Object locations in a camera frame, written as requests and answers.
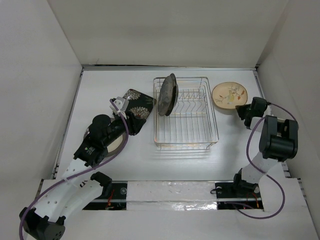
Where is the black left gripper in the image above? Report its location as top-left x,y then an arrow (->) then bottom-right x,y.
103,110 -> 145,147

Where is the black floral square plate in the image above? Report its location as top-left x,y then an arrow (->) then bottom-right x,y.
123,89 -> 156,120

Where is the beige leaf pattern plate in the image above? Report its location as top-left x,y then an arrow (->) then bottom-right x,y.
211,81 -> 248,110

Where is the grey reindeer round plate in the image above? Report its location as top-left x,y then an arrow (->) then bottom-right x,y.
157,75 -> 174,116

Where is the cream plate black glossy rim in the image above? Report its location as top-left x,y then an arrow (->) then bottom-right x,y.
165,73 -> 179,116

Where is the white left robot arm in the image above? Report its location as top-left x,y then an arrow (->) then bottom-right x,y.
18,110 -> 147,240

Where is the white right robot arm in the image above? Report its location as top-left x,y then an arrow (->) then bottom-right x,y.
231,97 -> 299,197

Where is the cream plate brown rim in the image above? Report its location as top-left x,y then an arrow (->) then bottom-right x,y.
83,117 -> 127,155

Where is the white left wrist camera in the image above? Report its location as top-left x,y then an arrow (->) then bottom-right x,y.
109,96 -> 129,119

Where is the steel wire dish rack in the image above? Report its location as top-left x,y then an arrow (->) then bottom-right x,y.
153,76 -> 219,150

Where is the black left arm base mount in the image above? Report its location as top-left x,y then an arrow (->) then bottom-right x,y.
84,172 -> 128,211

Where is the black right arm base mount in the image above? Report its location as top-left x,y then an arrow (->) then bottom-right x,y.
210,169 -> 264,210

